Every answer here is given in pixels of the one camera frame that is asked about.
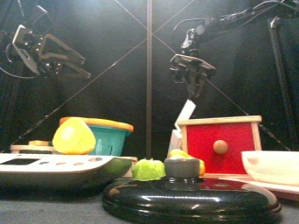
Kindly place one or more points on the white card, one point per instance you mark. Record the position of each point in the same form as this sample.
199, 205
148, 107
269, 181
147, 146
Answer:
186, 113

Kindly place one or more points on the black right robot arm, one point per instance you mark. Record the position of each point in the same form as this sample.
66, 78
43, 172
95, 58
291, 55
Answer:
234, 20

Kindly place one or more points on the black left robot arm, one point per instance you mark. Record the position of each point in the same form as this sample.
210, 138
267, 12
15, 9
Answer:
4, 36

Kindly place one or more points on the dark metal stand pole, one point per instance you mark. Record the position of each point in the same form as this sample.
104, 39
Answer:
277, 73

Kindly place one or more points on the yellow pear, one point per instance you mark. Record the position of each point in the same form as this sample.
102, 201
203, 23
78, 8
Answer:
74, 137

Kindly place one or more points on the yellow orange toy food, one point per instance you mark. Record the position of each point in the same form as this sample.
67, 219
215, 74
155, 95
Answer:
176, 153

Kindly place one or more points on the teal basket with orange rim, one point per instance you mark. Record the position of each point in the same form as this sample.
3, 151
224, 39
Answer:
111, 140

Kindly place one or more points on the pale wooden toy piece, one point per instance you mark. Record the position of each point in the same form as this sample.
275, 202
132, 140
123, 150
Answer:
27, 148

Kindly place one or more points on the small green toy lettuce piece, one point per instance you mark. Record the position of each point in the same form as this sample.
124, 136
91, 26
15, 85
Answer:
147, 170

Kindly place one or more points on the white bowl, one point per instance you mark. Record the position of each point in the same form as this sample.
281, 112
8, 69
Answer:
273, 167

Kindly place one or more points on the grey kitchen scale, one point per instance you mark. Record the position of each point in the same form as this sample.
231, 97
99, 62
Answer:
58, 175

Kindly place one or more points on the black glossy pot lid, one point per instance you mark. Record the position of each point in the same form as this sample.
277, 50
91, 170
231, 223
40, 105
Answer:
187, 201

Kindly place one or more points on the light wooden tray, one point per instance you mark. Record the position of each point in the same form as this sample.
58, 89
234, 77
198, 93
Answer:
281, 190

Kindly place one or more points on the vertical metal frame pole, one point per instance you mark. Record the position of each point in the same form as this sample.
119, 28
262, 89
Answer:
148, 73

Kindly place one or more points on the red box with wooden frame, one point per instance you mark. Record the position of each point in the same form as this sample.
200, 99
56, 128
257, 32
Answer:
234, 137

